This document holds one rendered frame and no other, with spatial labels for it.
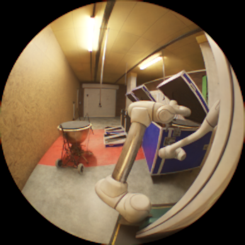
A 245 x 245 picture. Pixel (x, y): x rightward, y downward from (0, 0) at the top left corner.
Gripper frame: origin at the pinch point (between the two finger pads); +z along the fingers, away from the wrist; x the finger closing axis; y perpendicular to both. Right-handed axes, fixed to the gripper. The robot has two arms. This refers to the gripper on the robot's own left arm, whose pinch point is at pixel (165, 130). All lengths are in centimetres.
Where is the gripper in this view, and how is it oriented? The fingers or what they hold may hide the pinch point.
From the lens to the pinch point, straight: 113.5
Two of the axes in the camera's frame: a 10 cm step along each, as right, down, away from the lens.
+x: -0.6, 2.0, -9.8
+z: -2.2, 9.5, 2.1
